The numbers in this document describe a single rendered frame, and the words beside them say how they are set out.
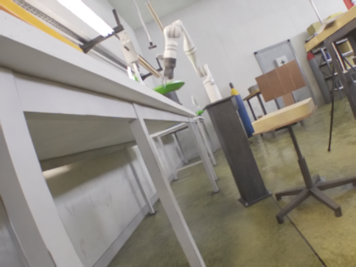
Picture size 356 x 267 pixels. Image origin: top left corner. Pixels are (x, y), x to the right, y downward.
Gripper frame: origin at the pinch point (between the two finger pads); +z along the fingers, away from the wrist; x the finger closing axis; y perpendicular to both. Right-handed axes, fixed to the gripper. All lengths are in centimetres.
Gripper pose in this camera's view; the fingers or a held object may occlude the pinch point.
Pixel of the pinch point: (163, 88)
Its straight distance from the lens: 133.1
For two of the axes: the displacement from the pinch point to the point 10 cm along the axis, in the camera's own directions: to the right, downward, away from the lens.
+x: 2.0, -0.5, 9.8
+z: -0.8, 9.9, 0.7
